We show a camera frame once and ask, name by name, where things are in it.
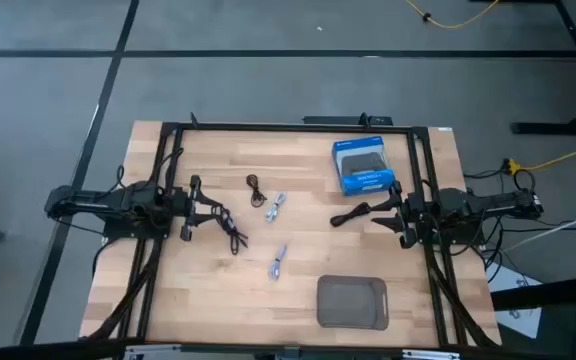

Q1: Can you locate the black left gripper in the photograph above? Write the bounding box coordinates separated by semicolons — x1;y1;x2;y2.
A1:
169;174;226;243

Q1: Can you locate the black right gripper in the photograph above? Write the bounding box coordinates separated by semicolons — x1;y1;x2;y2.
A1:
371;180;425;250

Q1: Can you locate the dark brown USB-C cable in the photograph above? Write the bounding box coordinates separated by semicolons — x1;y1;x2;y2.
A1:
245;173;268;209

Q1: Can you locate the white braided USB-C cable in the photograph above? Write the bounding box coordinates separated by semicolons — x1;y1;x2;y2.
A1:
264;191;288;224

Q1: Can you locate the lavender USB-C cable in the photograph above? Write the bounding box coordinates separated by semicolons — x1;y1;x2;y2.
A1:
267;243;289;282

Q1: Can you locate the blue game controller box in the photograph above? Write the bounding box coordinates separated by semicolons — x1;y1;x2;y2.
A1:
331;135;397;198

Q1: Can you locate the grey translucent plastic tray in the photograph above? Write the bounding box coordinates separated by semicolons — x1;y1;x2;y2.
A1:
315;274;391;332

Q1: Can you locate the white paper sheet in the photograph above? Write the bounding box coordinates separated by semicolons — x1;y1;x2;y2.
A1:
486;261;545;340

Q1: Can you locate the black furniture piece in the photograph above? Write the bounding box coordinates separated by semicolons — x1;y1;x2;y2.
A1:
490;273;576;360

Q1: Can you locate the black tangled USB-C cable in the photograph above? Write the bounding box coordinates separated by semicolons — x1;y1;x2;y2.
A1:
211;203;250;257

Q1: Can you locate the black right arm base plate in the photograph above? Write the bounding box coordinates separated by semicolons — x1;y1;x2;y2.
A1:
417;222;485;247

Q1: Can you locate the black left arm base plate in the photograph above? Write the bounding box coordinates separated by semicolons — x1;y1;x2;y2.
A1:
101;218;172;241

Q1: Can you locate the black bar bracket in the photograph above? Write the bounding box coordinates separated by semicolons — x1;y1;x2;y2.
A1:
302;112;395;127

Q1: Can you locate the black floor cable bundle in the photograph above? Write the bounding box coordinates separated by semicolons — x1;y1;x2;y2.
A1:
462;168;576;285

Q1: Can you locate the black aluminium table frame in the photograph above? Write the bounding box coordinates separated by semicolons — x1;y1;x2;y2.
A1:
80;112;502;351

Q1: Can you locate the yellow cord with plug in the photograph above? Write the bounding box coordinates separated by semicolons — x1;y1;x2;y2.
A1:
501;139;576;176

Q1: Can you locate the silver metal bracket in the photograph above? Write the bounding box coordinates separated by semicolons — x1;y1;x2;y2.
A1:
122;343;183;360
401;348;462;360

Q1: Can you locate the yellow extension cord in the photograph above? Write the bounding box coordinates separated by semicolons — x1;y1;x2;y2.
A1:
404;0;500;30

